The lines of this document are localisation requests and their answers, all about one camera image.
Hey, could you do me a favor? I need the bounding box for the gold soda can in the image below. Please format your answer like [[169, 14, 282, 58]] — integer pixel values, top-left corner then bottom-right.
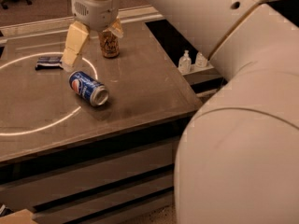
[[98, 31, 120, 58]]

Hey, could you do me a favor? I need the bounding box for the clear sanitizer bottle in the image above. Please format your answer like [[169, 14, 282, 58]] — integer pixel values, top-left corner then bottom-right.
[[195, 52, 207, 68], [178, 50, 192, 74]]

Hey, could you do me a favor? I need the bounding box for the right clear sanitizer bottle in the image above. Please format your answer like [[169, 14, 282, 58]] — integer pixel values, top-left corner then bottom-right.
[[195, 52, 207, 68]]

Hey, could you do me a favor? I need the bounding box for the blue pepsi can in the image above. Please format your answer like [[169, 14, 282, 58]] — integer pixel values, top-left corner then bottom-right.
[[69, 71, 109, 106]]

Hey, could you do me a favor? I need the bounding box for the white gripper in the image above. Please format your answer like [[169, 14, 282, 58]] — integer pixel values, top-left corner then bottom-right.
[[62, 0, 123, 69]]

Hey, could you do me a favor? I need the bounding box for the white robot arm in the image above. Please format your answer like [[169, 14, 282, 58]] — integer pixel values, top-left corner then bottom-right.
[[146, 0, 299, 224]]

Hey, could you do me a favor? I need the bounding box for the grey metal shelf ledge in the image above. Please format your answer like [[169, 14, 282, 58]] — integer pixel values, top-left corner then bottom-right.
[[183, 64, 221, 85]]

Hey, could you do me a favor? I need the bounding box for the grey table with drawers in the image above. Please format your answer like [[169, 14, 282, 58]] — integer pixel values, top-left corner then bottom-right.
[[0, 21, 199, 224]]

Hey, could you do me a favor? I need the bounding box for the left clear sanitizer bottle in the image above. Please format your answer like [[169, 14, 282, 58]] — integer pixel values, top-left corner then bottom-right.
[[178, 50, 192, 74]]

